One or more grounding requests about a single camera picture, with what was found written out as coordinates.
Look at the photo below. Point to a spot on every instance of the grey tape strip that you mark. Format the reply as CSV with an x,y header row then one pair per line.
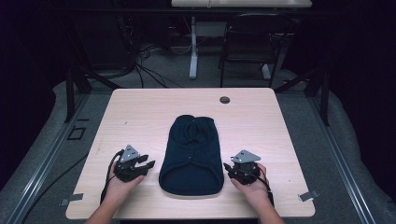
x,y
308,195
73,198

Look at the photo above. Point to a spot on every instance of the person's left hand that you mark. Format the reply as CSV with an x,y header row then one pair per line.
x,y
122,186

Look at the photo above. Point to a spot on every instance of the dark navy knitted garment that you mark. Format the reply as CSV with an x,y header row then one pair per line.
x,y
191,158

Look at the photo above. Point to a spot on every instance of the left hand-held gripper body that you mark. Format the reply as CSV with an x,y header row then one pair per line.
x,y
128,166

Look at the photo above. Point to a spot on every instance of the black folding chair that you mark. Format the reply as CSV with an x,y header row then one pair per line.
x,y
253,34

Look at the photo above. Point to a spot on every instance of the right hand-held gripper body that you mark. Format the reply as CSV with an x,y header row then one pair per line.
x,y
245,168

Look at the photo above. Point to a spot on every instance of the aluminium floor rail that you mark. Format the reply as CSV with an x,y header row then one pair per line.
x,y
46,161
342,161

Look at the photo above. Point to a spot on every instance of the person's right hand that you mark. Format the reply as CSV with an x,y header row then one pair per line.
x,y
252,189

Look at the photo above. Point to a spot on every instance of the black metal frame stand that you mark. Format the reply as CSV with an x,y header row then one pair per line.
x,y
74,90
322,93

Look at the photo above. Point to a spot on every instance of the white background table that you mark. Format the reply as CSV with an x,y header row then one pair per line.
x,y
193,46

